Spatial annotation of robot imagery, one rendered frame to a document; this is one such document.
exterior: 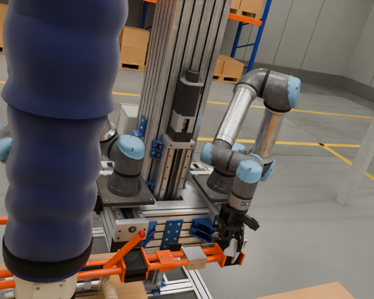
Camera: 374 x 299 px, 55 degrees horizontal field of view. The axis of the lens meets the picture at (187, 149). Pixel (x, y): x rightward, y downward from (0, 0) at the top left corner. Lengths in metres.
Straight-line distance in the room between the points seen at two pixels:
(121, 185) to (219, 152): 0.50
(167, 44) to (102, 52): 0.84
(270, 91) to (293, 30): 10.37
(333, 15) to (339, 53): 1.35
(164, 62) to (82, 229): 0.87
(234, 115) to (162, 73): 0.42
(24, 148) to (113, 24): 0.32
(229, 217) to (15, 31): 0.81
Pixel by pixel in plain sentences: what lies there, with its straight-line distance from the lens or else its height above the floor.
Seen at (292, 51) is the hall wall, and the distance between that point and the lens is 11.96.
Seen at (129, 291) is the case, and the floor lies 0.95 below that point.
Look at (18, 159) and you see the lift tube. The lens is 0.84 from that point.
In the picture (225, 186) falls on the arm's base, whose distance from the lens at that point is 1.73.
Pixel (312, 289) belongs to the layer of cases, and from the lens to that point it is 2.24.
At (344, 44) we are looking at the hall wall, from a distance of 13.25.
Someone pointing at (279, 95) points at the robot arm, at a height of 1.59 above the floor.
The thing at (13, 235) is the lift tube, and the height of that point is 1.27.
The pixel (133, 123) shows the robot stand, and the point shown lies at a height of 1.19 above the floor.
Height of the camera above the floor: 1.88
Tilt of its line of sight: 23 degrees down
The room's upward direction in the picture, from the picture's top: 14 degrees clockwise
